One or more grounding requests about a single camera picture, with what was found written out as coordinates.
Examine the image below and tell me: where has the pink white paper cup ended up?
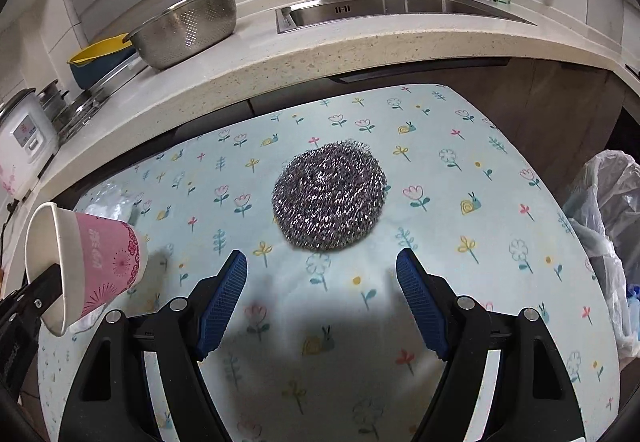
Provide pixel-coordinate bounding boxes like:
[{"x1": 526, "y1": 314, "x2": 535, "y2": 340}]
[{"x1": 25, "y1": 202, "x2": 148, "y2": 337}]

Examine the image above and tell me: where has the steel wool scrubber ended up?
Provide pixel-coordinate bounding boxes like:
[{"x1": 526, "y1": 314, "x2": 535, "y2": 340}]
[{"x1": 271, "y1": 140, "x2": 387, "y2": 252}]

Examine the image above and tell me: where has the clear plastic wrap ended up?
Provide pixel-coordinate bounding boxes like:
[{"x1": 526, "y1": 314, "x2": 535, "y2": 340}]
[{"x1": 74, "y1": 182, "x2": 144, "y2": 225}]

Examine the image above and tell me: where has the trash bin with clear liner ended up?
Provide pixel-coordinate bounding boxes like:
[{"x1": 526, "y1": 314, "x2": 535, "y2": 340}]
[{"x1": 563, "y1": 150, "x2": 639, "y2": 366}]

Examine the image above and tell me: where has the white rice cooker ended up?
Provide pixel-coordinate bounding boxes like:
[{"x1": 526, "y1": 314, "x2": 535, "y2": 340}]
[{"x1": 0, "y1": 88, "x2": 58, "y2": 199}]

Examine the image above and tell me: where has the steel steamer rack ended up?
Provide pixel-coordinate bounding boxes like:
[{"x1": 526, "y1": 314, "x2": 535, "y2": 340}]
[{"x1": 51, "y1": 90, "x2": 108, "y2": 145}]

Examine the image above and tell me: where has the yellow blue plastic basin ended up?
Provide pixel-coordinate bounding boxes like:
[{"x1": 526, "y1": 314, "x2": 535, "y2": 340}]
[{"x1": 67, "y1": 34, "x2": 136, "y2": 90}]

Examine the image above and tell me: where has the metal tray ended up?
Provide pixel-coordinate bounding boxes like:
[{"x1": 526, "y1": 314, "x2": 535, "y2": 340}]
[{"x1": 85, "y1": 51, "x2": 148, "y2": 102}]

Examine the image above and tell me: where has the stainless steel sink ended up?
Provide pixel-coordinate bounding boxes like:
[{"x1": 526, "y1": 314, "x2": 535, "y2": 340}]
[{"x1": 276, "y1": 0, "x2": 532, "y2": 34}]

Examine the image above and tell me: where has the stainless steel colander bowl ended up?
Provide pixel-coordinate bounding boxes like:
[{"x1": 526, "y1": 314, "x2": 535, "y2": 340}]
[{"x1": 122, "y1": 0, "x2": 238, "y2": 70}]

